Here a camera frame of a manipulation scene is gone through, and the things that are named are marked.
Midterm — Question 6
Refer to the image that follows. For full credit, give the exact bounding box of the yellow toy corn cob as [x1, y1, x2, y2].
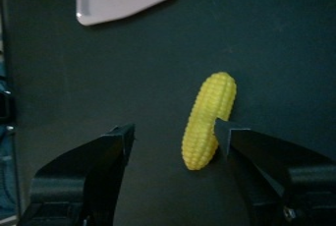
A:
[180, 71, 239, 172]

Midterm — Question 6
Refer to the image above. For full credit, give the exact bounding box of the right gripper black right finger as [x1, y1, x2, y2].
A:
[212, 118, 336, 226]

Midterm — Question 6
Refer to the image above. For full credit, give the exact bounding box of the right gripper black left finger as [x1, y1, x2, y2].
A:
[18, 123, 136, 226]

